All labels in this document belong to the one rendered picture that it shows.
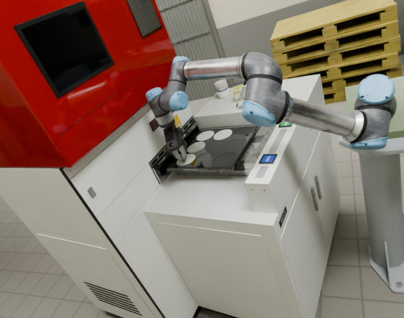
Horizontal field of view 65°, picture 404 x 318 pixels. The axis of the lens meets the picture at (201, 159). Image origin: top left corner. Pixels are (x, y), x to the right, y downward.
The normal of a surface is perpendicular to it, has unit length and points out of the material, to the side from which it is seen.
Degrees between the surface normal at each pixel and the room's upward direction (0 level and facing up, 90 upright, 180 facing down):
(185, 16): 90
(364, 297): 0
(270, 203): 90
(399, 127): 45
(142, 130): 90
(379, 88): 37
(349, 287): 0
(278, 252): 90
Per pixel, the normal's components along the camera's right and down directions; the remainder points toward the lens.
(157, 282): 0.83, -0.01
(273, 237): -0.44, 0.59
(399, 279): -0.34, -0.81
